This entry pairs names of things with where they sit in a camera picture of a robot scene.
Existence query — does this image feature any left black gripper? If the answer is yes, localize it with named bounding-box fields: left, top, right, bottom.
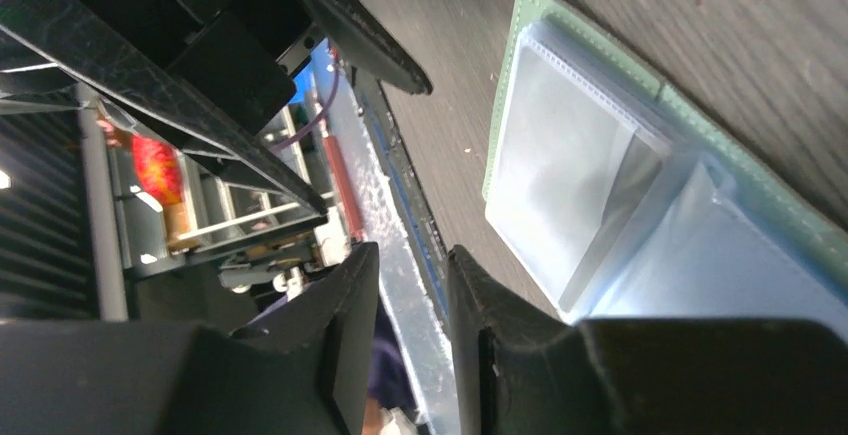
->
left=1, top=0, right=433, bottom=215

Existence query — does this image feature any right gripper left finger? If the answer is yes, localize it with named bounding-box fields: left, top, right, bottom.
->
left=1, top=242, right=379, bottom=434

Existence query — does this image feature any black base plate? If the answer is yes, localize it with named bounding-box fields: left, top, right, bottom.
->
left=348, top=69, right=448, bottom=325

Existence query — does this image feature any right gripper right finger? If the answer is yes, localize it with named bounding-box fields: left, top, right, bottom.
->
left=447, top=246, right=847, bottom=434

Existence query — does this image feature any credit card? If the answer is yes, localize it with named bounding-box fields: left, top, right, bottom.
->
left=485, top=42, right=670, bottom=314

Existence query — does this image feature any green card holder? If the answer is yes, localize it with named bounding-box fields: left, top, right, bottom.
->
left=482, top=0, right=847, bottom=336

